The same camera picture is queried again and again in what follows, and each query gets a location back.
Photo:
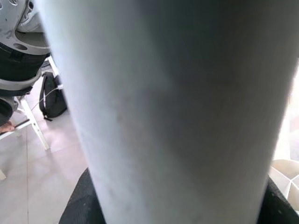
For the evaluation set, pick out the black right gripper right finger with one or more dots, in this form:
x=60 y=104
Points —
x=278 y=210

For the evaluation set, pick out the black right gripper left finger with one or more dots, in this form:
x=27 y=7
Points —
x=86 y=200

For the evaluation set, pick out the white plastic children table top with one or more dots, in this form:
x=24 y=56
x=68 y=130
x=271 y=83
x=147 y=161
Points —
x=286 y=182

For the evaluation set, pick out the white plastic table leg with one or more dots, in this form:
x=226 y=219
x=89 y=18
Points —
x=175 y=105

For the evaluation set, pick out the white wooden stool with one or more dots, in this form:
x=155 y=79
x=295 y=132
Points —
x=35 y=123

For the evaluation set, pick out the black backpack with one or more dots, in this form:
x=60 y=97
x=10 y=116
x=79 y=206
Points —
x=54 y=98

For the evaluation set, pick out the seated person in white shirt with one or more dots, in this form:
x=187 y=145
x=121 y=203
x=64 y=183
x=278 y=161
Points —
x=7 y=127

